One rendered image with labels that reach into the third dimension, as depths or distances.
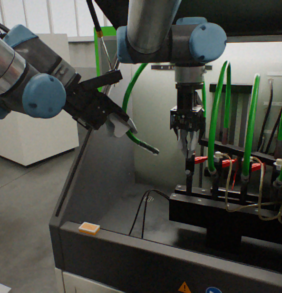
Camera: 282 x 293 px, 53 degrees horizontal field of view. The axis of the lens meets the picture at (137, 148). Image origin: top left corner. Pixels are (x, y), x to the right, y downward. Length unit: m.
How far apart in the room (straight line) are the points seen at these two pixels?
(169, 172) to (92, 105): 0.64
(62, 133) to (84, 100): 3.24
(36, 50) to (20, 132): 2.95
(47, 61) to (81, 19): 5.08
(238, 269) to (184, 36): 0.52
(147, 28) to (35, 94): 0.20
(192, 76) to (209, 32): 0.15
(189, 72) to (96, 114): 0.25
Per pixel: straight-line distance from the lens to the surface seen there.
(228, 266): 0.73
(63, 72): 0.66
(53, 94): 0.50
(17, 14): 6.69
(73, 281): 0.97
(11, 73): 0.49
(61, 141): 3.93
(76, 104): 0.68
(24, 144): 3.64
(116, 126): 0.71
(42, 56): 0.66
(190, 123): 0.74
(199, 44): 0.60
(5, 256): 2.41
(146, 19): 0.45
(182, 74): 0.73
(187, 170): 0.86
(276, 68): 1.07
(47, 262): 2.25
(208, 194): 0.93
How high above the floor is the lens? 1.44
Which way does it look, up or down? 21 degrees down
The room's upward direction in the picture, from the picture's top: 2 degrees counter-clockwise
